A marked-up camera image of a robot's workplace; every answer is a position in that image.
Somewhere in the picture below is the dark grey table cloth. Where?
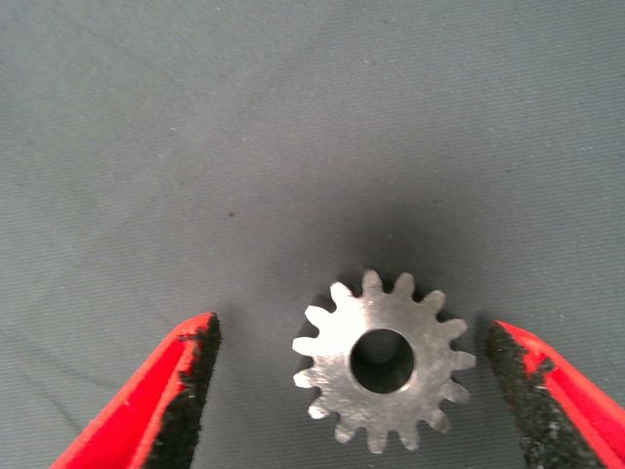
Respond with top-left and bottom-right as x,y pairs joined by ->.
0,0 -> 625,469

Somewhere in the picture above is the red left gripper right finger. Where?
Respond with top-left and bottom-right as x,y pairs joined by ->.
485,320 -> 625,469

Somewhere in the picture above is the small steel planetary gear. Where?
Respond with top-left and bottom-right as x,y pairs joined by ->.
291,268 -> 478,455

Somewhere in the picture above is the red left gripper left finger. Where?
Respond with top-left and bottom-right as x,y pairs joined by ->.
48,312 -> 223,469

